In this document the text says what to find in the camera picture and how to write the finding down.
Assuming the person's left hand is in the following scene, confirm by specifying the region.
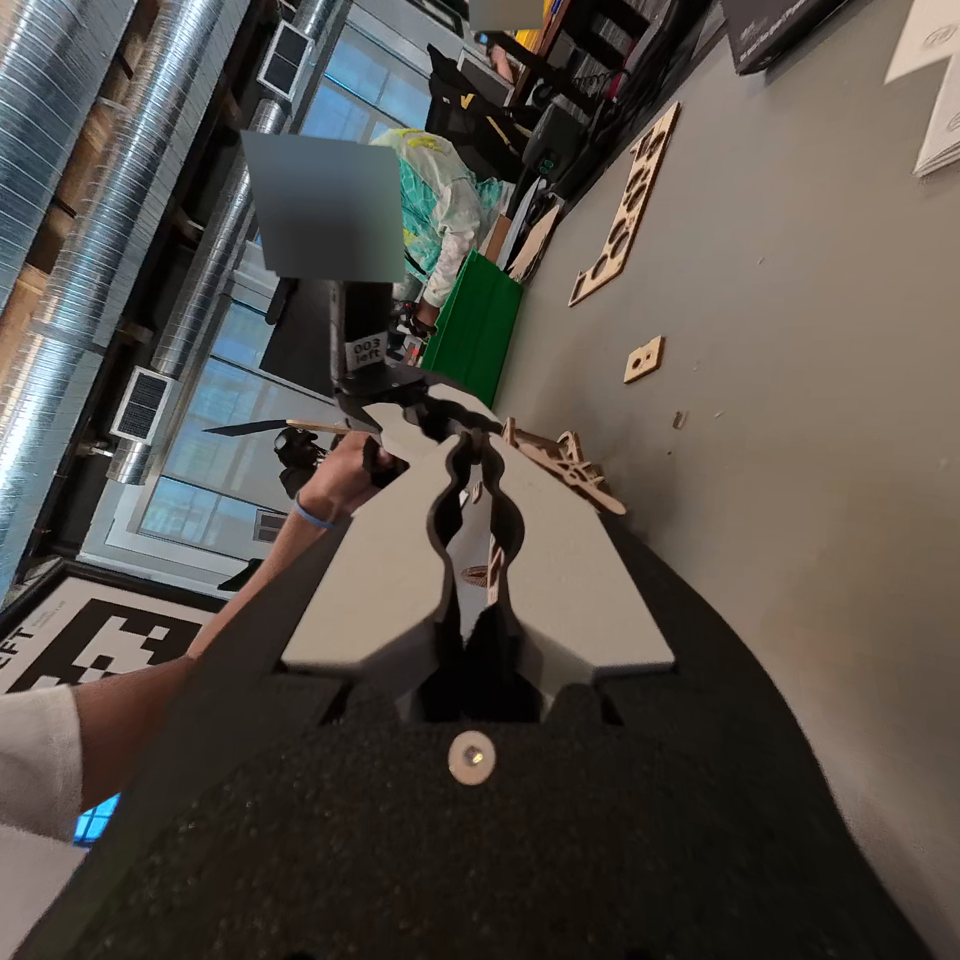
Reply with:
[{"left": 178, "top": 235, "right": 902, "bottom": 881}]
[{"left": 309, "top": 431, "right": 410, "bottom": 520}]

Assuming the wooden model airplane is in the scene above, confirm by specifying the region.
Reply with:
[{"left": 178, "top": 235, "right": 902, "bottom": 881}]
[{"left": 459, "top": 414, "right": 628, "bottom": 605}]

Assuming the green plastic bin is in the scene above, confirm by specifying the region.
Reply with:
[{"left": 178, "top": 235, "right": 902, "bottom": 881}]
[{"left": 420, "top": 247, "right": 526, "bottom": 410}]

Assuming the large glass window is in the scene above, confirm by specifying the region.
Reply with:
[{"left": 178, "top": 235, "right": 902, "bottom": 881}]
[{"left": 78, "top": 22, "right": 451, "bottom": 579}]

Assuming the white air vent grille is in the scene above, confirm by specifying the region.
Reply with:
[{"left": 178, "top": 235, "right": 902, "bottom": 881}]
[
  {"left": 111, "top": 366, "right": 181, "bottom": 444},
  {"left": 258, "top": 18, "right": 316, "bottom": 99}
]

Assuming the dark storage shelf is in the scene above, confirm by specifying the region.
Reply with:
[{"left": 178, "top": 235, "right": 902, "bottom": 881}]
[{"left": 517, "top": 0, "right": 721, "bottom": 106}]

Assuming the brown cardboard piece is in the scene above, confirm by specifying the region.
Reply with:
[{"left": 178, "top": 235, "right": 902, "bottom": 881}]
[{"left": 506, "top": 202, "right": 564, "bottom": 285}]

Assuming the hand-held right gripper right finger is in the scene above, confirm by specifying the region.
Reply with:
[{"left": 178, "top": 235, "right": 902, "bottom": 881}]
[{"left": 463, "top": 433, "right": 678, "bottom": 690}]

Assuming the blue wristband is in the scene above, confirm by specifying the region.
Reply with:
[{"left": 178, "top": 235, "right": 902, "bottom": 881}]
[{"left": 292, "top": 491, "right": 339, "bottom": 534}]

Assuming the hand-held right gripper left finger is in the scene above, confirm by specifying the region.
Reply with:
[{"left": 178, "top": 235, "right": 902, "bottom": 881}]
[{"left": 279, "top": 431, "right": 470, "bottom": 676}]

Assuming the white booklet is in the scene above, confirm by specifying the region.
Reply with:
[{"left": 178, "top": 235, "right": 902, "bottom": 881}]
[
  {"left": 911, "top": 75, "right": 960, "bottom": 179},
  {"left": 885, "top": 0, "right": 960, "bottom": 85}
]

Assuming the person's left forearm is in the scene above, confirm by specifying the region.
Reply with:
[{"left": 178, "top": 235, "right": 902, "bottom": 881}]
[{"left": 71, "top": 491, "right": 354, "bottom": 815}]

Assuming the small rectangular plywood piece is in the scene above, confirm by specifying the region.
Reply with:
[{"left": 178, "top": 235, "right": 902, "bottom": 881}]
[{"left": 624, "top": 335, "right": 666, "bottom": 385}]

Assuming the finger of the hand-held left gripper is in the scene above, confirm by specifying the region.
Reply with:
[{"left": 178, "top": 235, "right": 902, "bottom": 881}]
[
  {"left": 405, "top": 381, "right": 505, "bottom": 444},
  {"left": 361, "top": 399, "right": 451, "bottom": 483}
]

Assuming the silver ventilation duct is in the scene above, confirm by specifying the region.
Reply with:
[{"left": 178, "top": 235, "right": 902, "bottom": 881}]
[
  {"left": 0, "top": 0, "right": 140, "bottom": 301},
  {"left": 0, "top": 0, "right": 252, "bottom": 597},
  {"left": 105, "top": 0, "right": 354, "bottom": 485}
]

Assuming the punched-out plywood sheet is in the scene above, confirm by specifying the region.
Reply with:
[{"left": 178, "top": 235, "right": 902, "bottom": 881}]
[{"left": 567, "top": 101, "right": 682, "bottom": 307}]

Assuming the black cardboard box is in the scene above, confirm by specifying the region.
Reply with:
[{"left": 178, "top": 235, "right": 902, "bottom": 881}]
[{"left": 720, "top": 0, "right": 856, "bottom": 76}]

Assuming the framed marker poster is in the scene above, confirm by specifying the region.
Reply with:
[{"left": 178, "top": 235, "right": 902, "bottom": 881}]
[{"left": 0, "top": 558, "right": 226, "bottom": 695}]

